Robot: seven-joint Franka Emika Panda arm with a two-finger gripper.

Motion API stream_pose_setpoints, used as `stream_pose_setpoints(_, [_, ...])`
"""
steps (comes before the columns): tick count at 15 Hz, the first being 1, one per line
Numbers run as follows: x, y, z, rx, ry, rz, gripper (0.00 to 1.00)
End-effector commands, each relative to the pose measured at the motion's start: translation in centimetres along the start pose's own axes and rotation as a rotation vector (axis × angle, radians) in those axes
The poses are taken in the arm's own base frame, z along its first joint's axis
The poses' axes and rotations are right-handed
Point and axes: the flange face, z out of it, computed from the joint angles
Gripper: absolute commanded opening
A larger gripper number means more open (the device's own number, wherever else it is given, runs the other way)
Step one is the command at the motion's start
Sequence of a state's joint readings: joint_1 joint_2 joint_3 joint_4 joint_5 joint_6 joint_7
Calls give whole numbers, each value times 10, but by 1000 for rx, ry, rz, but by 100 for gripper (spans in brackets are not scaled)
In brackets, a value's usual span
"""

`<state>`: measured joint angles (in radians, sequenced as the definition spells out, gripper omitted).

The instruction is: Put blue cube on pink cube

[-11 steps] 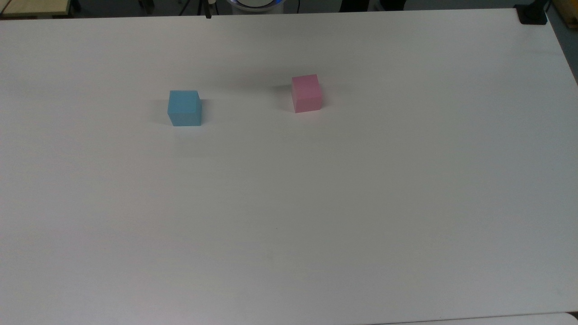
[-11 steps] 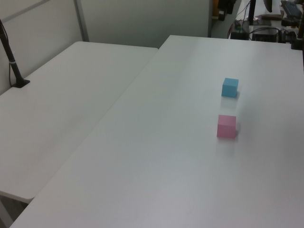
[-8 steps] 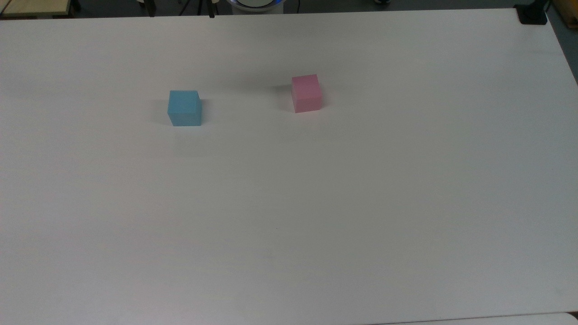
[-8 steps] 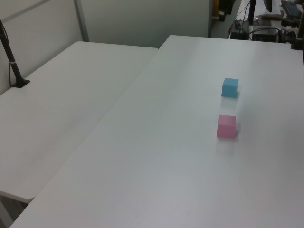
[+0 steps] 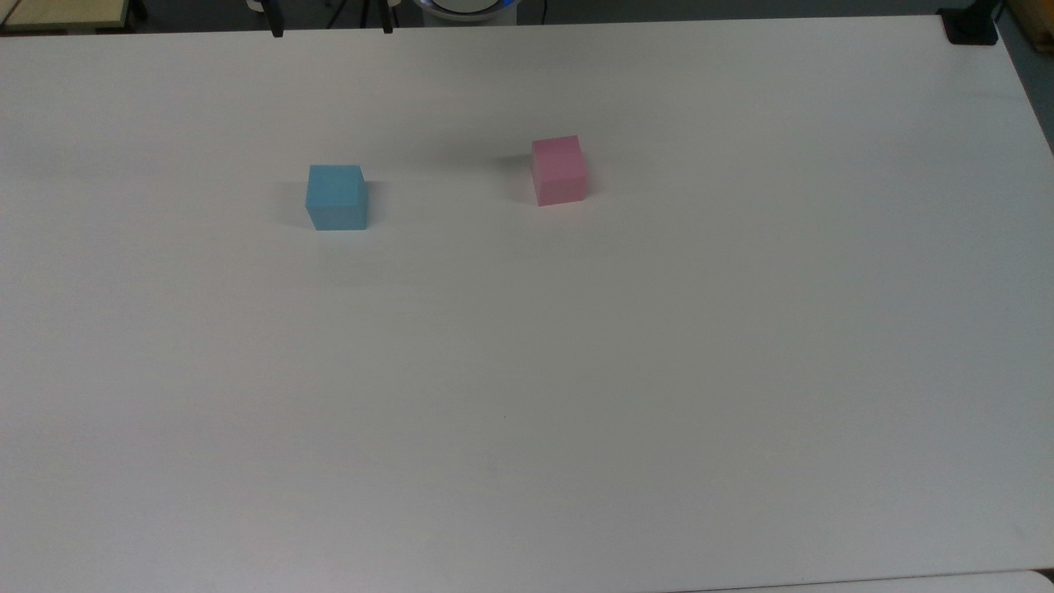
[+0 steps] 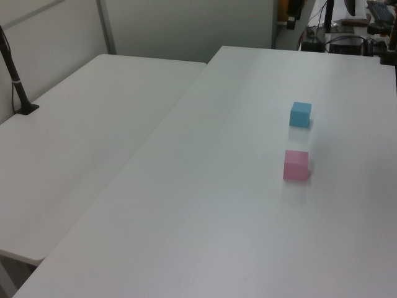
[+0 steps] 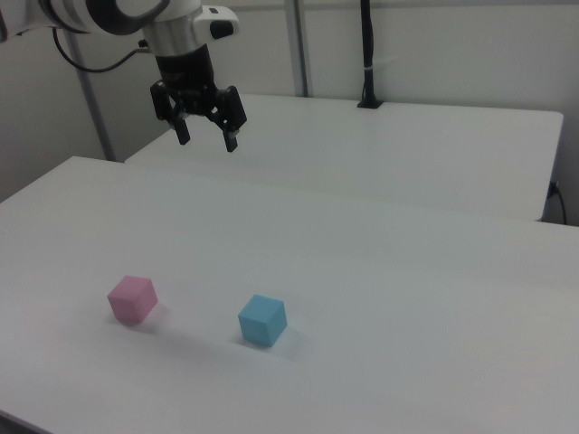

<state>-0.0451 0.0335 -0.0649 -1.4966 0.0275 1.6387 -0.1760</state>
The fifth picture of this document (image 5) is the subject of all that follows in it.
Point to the light wooden table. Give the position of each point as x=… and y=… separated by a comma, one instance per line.
x=66, y=12

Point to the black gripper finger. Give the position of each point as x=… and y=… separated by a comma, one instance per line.
x=276, y=21
x=387, y=18

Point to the black table clamp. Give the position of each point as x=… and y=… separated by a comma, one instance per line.
x=970, y=29

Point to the pink cube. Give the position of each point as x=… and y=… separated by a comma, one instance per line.
x=560, y=173

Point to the blue cube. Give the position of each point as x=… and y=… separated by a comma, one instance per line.
x=336, y=198

